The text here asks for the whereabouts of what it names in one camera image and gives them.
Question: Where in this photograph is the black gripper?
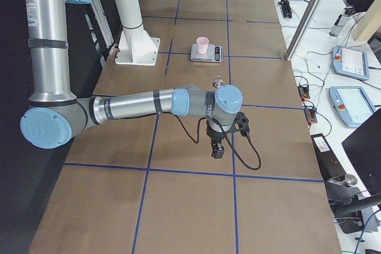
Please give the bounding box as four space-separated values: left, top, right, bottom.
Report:
207 123 232 159

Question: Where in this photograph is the glass sauce dispenser bottle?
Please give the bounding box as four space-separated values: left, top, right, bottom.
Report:
212 74 224 89

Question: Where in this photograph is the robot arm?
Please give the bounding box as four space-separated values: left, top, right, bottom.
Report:
20 0 248 159

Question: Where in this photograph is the digital kitchen scale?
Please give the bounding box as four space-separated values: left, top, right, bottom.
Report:
190 43 223 62

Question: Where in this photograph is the black box with label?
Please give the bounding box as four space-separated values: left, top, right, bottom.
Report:
311 133 347 181

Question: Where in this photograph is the near teach pendant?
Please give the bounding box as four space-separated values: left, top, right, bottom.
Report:
329 86 376 128

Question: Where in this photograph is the teach pendant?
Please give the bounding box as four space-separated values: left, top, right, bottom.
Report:
332 45 370 81
329 86 376 128

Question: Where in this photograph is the black monitor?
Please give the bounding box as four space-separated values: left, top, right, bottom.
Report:
342 110 381 194

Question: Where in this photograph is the black folded tripod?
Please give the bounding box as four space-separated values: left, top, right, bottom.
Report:
279 0 292 18

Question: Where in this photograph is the far teach pendant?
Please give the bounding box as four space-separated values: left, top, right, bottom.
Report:
332 45 370 81

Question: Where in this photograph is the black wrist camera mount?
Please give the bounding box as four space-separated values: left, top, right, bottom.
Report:
231 112 250 137

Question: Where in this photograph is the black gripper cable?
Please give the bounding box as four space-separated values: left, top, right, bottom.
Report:
177 114 263 170

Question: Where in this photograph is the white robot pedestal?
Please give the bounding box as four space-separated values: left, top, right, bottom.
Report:
115 0 160 66

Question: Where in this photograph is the aluminium frame post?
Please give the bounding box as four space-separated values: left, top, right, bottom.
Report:
285 0 322 61

